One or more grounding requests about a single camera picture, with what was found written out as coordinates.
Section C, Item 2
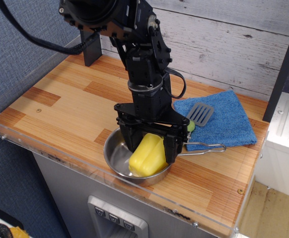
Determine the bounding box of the silver steel pan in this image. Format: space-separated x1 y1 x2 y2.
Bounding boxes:
103 127 227 187

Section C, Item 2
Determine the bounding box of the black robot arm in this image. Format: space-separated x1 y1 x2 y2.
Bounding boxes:
59 0 189 164

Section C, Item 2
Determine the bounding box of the grey spatula with green handle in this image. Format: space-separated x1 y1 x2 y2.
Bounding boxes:
187 102 214 132

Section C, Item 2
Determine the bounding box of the dark grey right post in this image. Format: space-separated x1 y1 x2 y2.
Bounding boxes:
262 0 289 122

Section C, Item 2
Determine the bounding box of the white toy sink unit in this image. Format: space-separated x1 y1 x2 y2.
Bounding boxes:
254 92 289 195

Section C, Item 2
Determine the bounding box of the yellow toy capsicum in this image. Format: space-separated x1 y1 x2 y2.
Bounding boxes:
129 133 168 177

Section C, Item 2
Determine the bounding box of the dark grey left post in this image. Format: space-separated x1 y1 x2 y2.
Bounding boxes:
83 36 102 67

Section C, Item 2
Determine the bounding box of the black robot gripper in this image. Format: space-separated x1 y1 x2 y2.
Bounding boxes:
113 74 192 165

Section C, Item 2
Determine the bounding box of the blue folded cloth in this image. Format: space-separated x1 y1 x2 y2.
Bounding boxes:
174 90 257 147

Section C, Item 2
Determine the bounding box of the dark grey post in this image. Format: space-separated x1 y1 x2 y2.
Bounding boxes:
262 0 289 122
83 36 102 67

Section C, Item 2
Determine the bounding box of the grey toy fridge cabinet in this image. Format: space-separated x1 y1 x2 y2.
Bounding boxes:
34 154 213 238

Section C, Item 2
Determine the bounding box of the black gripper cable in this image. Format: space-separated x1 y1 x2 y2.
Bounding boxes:
0 0 187 99

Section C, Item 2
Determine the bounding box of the clear acrylic table guard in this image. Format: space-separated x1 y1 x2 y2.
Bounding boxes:
0 30 262 238

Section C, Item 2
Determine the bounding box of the silver dispenser button panel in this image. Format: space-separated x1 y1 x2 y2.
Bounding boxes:
87 195 149 238

